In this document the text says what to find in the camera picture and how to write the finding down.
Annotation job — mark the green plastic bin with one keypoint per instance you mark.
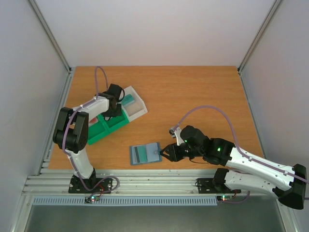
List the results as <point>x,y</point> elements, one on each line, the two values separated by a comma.
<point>103,127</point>

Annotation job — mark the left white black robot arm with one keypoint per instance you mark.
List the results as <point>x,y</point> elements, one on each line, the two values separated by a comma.
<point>71,131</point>

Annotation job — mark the front aluminium rail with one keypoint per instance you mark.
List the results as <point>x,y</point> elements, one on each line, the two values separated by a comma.
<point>132,182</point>

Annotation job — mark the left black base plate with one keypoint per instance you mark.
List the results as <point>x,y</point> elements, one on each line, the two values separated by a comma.
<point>76,186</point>

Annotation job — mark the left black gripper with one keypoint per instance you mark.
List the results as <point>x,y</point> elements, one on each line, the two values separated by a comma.
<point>117,114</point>

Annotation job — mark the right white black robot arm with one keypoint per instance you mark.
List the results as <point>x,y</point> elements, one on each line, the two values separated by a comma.
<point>239,169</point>

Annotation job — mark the aluminium frame post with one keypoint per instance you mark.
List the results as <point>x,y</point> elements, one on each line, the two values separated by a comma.
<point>40,17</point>
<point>260,33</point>

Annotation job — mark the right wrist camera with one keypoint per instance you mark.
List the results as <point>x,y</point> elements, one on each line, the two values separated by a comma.
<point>175,133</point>

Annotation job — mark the teal striped card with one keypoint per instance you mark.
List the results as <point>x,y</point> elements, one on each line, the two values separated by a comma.
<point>140,154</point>

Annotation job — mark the blue card holder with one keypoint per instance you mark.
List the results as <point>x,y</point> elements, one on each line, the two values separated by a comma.
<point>152,150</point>

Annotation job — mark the grey slotted cable duct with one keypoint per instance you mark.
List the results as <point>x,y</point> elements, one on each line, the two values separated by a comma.
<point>126,201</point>

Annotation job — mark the right aluminium frame post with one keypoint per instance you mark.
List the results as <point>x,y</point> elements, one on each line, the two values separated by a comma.
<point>260,33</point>

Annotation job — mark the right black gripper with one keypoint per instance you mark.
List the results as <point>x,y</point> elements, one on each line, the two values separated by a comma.
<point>175,152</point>

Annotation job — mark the small circuit board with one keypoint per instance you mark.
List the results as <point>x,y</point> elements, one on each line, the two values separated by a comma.
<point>225,198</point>
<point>92,198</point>

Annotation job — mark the white plastic bin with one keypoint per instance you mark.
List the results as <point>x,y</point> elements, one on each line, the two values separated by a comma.
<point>137,109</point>

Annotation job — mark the left aluminium frame post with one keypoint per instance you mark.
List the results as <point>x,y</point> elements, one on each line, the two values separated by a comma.
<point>40,17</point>

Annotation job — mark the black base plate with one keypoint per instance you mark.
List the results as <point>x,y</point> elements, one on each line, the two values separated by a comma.
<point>76,186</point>
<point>206,186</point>

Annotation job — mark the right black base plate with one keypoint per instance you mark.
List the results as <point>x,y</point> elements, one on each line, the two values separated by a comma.
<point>206,186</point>

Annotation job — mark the left small circuit board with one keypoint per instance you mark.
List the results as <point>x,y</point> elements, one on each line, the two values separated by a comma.
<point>92,198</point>

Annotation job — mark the teal card stack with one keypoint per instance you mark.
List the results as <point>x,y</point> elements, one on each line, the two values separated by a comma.
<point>127,100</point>

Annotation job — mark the red patterned card in bin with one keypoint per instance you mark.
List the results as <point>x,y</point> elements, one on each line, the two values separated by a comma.
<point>93,121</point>

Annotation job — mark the right small circuit board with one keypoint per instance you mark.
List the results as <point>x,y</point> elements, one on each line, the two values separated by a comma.
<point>225,198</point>

